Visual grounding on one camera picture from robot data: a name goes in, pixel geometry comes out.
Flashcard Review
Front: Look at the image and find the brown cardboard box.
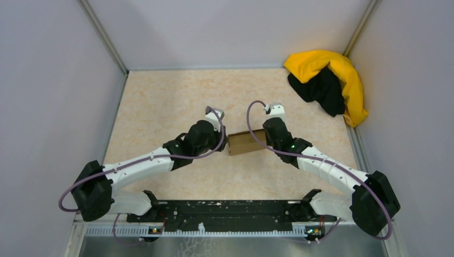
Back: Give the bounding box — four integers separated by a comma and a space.
228, 131, 264, 156

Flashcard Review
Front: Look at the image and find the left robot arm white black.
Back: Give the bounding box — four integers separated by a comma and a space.
70, 120, 227, 222

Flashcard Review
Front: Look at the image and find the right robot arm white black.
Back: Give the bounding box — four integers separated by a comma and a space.
263, 118, 401, 237

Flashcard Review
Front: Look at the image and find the black cloth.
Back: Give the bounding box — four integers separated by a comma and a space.
287, 67, 346, 117

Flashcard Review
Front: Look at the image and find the yellow cloth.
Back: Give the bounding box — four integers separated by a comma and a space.
284, 50, 368, 127

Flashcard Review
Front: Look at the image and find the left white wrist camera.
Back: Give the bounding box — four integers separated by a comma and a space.
205, 106, 224, 132

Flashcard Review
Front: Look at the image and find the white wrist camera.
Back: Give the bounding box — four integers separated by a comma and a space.
263, 103, 285, 123
205, 106, 224, 132

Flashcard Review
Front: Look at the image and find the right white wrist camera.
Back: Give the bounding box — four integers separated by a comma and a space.
263, 103, 285, 123

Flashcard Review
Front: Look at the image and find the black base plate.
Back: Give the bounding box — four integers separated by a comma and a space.
126, 200, 320, 232

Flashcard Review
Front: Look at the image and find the aluminium front rail frame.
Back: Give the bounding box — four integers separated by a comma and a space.
64, 200, 408, 256

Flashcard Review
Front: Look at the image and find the right corner aluminium post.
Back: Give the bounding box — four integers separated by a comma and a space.
343, 0, 382, 57

